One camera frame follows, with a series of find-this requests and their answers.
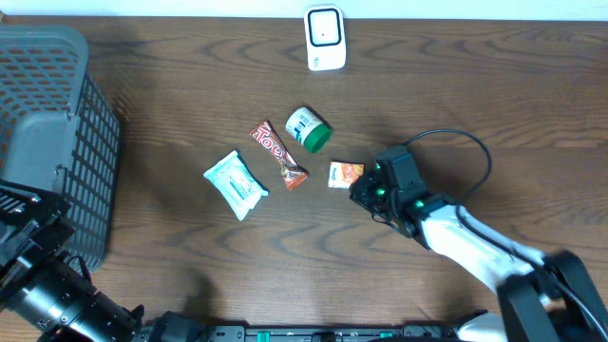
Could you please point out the green lidded white jar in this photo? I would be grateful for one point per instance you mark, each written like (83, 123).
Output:
(308, 129)

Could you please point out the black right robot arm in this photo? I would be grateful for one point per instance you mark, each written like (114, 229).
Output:
(542, 297)

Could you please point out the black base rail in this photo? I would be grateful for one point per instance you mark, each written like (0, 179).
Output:
(409, 332)

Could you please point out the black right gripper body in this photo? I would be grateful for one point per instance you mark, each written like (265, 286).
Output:
(370, 193)

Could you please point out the teal wet wipes packet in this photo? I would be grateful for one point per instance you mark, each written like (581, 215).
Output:
(237, 185)

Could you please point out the orange Kleenex tissue pack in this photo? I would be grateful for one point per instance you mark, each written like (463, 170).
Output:
(342, 175)

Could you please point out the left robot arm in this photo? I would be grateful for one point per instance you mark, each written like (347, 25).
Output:
(53, 291)

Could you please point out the red Topps candy bar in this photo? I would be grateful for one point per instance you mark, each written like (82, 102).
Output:
(291, 172)

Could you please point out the grey plastic mesh basket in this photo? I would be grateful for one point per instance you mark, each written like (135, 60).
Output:
(58, 132)

